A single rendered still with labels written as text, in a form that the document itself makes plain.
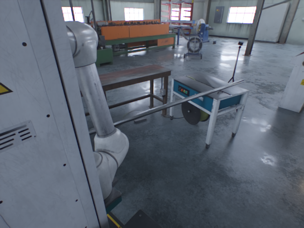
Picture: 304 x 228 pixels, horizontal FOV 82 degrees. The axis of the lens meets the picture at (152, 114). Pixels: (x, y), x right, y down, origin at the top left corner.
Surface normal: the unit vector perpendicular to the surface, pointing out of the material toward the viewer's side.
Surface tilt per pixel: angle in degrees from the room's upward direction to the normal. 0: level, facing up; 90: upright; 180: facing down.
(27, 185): 90
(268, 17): 90
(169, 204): 0
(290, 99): 90
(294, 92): 90
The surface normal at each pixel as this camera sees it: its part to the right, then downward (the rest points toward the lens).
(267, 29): -0.73, 0.33
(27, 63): 0.76, 0.32
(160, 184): 0.00, -0.87
